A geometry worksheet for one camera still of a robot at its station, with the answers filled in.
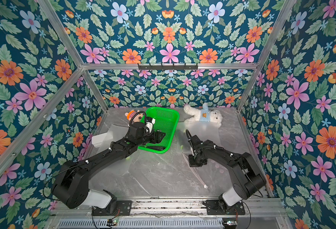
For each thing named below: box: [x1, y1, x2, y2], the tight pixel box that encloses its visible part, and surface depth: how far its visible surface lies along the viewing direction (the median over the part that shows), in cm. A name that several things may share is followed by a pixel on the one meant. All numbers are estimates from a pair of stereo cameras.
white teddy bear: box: [183, 102, 223, 128], surface depth 107 cm
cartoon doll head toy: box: [124, 109, 145, 124], surface depth 110 cm
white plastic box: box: [91, 132, 108, 148], surface depth 97 cm
